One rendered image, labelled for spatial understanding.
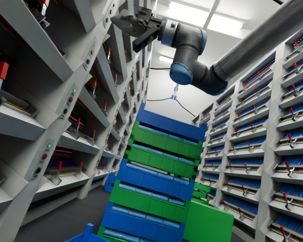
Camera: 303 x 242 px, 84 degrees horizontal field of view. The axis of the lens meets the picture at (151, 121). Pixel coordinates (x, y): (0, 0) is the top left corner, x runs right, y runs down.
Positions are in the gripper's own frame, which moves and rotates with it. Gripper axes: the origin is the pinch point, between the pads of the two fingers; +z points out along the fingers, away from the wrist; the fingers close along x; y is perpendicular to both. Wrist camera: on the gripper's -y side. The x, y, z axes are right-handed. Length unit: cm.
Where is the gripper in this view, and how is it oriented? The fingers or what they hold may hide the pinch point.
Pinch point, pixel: (112, 21)
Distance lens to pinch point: 78.1
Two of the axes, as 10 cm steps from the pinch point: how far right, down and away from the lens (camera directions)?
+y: 2.9, -9.2, 2.5
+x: 0.7, -2.5, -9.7
